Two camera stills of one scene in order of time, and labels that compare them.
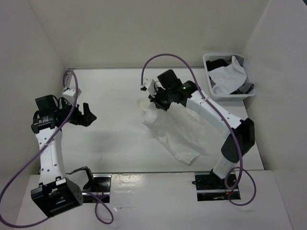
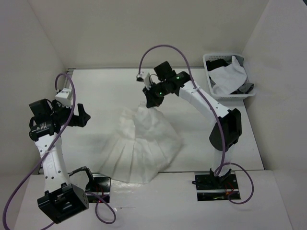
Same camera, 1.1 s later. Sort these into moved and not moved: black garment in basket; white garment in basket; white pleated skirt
Moved: white pleated skirt
Not moved: black garment in basket; white garment in basket
